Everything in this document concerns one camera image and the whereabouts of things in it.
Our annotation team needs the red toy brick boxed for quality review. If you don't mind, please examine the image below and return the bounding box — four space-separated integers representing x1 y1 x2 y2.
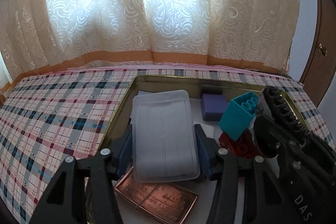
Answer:
219 130 261 159

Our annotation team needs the black hair clip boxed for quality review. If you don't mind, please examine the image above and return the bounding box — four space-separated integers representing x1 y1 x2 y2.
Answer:
259 86 310 138

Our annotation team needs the teal plastic block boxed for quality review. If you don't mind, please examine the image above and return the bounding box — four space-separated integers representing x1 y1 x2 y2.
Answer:
218 92 259 141

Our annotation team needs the purple box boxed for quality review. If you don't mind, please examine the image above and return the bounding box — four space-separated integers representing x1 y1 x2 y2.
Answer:
201 94 228 122

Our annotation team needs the copper metal card case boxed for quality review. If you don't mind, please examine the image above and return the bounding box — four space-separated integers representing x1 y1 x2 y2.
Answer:
114 168 198 223

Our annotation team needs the translucent plastic box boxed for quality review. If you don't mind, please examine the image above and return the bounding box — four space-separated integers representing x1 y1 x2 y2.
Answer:
131 90 201 182

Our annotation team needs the plaid tablecloth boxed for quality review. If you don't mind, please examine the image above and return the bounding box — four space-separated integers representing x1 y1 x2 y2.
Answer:
1 65 335 223

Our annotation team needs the gold metal tray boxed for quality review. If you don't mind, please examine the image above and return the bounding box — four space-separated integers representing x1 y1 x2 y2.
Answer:
84 74 309 224

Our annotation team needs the brass door knob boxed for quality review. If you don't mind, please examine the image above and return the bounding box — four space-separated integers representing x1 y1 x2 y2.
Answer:
318 43 327 56

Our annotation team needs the cream orange patterned curtain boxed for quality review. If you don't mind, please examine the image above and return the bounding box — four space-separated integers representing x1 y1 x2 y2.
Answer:
1 0 300 100

